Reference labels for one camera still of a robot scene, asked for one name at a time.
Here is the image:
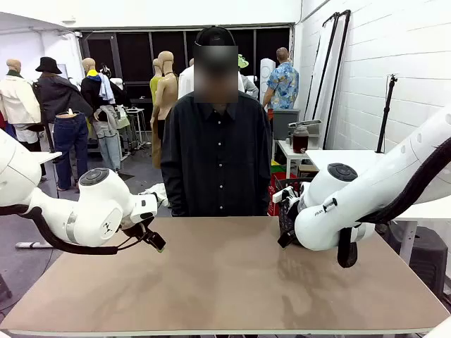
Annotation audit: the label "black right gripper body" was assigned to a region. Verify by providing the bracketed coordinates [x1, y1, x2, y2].
[280, 196, 304, 235]

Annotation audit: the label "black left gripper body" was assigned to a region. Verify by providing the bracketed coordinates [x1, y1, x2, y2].
[121, 217, 156, 242]

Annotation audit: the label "person's right forearm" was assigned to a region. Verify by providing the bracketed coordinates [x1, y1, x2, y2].
[161, 154, 187, 217]

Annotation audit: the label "person's left forearm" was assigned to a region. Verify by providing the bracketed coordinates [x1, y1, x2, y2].
[252, 154, 273, 215]

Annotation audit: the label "red crate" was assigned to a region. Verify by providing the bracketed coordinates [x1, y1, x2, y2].
[267, 171, 299, 218]

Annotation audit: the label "crumpled white cloth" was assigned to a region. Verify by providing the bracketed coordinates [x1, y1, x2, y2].
[138, 182, 170, 208]

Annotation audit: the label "brown cardboard box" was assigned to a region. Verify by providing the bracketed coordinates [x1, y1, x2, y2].
[297, 163, 320, 179]

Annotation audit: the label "small white table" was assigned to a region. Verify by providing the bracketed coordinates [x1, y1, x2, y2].
[276, 139, 320, 181]

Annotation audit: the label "glass jar dark liquid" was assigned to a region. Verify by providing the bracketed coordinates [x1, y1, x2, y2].
[292, 125, 310, 154]

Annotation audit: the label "large white table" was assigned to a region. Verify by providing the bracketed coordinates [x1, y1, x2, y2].
[305, 149, 451, 221]

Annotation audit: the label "mannequin with light jeans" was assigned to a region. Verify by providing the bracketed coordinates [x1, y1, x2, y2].
[80, 58, 128, 173]

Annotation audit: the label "person in black shirt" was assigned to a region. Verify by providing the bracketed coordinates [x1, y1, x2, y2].
[160, 26, 273, 218]

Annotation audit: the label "silver metal tool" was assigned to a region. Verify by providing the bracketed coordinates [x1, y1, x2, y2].
[288, 119, 323, 129]

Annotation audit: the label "white tabletop panel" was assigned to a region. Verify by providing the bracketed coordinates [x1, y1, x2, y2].
[34, 151, 63, 165]

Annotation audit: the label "mannequin black hat dark jeans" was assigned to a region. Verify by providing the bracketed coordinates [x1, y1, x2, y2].
[32, 56, 93, 192]

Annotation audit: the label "man in blue floral shirt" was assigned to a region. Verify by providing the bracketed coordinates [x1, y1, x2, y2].
[262, 46, 300, 111]

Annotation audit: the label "mannequin with green hat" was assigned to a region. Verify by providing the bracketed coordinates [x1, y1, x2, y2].
[237, 54, 260, 100]

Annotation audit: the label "black plastic stool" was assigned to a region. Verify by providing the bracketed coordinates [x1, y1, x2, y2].
[387, 225, 449, 301]

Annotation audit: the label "black tripod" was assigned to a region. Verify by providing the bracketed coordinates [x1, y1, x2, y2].
[375, 73, 400, 154]

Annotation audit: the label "bare beige mannequin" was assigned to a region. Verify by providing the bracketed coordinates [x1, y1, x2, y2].
[154, 51, 180, 142]

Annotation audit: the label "mannequin with yellow top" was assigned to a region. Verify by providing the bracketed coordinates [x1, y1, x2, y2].
[149, 58, 163, 170]

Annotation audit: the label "black stand foot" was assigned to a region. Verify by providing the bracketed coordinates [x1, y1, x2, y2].
[0, 273, 13, 301]

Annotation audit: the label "mannequin with white shirt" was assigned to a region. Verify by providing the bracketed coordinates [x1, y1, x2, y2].
[178, 58, 197, 100]

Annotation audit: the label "mannequin with white jacket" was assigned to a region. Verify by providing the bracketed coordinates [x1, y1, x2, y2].
[0, 58, 42, 144]

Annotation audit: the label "black cap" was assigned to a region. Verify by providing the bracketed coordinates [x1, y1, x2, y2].
[194, 25, 237, 49]

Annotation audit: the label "black arm cable sleeve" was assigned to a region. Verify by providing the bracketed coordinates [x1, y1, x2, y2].
[336, 135, 451, 269]
[0, 204, 145, 256]

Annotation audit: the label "white wire stand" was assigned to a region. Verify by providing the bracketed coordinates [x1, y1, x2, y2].
[125, 106, 148, 151]

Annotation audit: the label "white backdrop panel black frame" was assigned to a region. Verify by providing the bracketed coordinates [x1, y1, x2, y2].
[304, 9, 352, 151]

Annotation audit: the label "black framed window wall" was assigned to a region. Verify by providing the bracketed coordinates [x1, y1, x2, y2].
[78, 26, 294, 106]

